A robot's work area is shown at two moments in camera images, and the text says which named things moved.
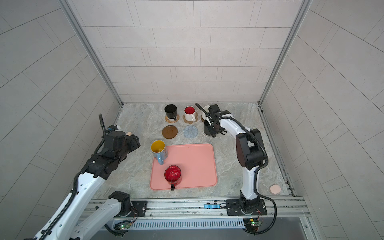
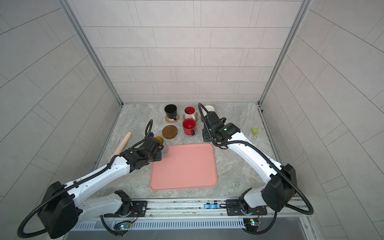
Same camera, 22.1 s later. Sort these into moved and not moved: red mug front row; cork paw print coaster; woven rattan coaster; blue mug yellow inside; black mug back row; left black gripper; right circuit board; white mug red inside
Moved: left black gripper; blue mug yellow inside; red mug front row
Not moved: woven rattan coaster; right circuit board; cork paw print coaster; white mug red inside; black mug back row
